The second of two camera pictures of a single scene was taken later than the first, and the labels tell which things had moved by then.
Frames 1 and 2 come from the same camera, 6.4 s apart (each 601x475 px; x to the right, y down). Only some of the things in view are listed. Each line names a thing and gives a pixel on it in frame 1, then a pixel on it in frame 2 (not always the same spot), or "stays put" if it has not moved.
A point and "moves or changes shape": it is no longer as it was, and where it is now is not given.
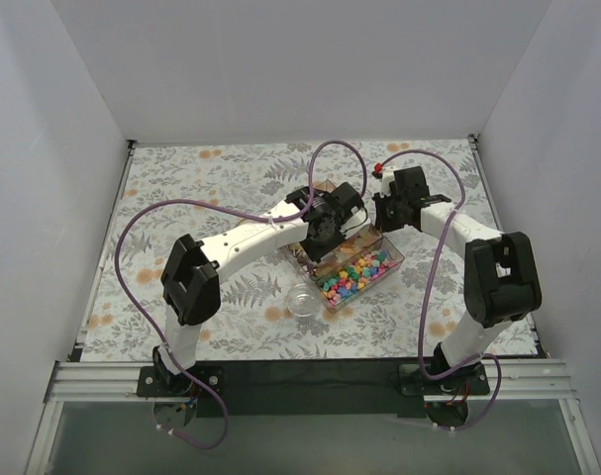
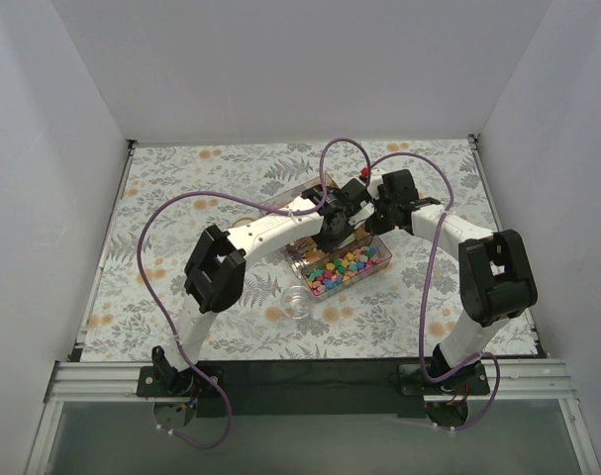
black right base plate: (412, 381) stays put
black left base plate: (154, 381) stays put
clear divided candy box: (350, 269) moves or changes shape
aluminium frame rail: (510, 381) stays put
